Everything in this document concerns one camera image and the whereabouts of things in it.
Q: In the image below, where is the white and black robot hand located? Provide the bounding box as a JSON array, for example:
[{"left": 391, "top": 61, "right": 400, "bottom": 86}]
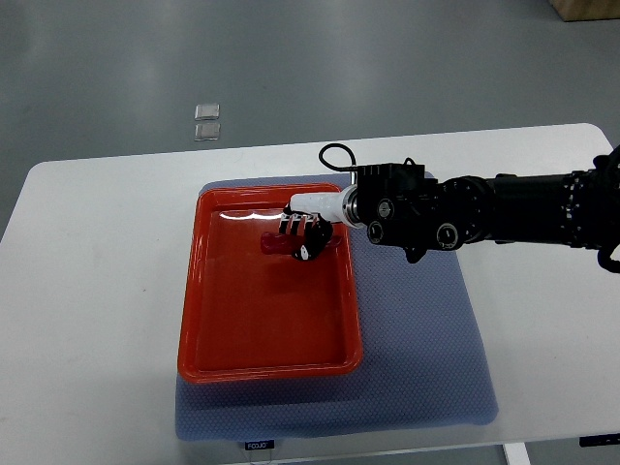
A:
[{"left": 278, "top": 186, "right": 362, "bottom": 262}]

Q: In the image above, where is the black mat label tag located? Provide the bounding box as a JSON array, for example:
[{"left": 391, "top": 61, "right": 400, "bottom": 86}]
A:
[{"left": 244, "top": 440, "right": 275, "bottom": 451}]

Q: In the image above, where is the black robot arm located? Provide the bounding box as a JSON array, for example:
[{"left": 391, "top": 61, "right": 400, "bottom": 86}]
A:
[{"left": 336, "top": 150, "right": 619, "bottom": 273}]

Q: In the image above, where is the upper metal floor plate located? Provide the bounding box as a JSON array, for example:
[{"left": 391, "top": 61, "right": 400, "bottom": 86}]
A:
[{"left": 194, "top": 103, "right": 220, "bottom": 121}]

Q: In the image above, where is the red plastic tray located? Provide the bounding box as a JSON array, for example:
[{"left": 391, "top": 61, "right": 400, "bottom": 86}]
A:
[{"left": 177, "top": 180, "right": 362, "bottom": 385}]

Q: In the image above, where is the blue-grey mesh mat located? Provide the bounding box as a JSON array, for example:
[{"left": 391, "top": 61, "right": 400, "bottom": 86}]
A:
[{"left": 175, "top": 174, "right": 498, "bottom": 442}]

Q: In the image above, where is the red pepper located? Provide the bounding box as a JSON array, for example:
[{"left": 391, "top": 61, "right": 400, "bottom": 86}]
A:
[{"left": 261, "top": 232, "right": 343, "bottom": 261}]

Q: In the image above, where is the white table leg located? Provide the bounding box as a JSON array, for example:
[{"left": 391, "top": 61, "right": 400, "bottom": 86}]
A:
[{"left": 502, "top": 442, "right": 532, "bottom": 465}]

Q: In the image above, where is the cardboard box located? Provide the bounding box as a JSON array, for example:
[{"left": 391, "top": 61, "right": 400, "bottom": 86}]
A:
[{"left": 549, "top": 0, "right": 620, "bottom": 22}]

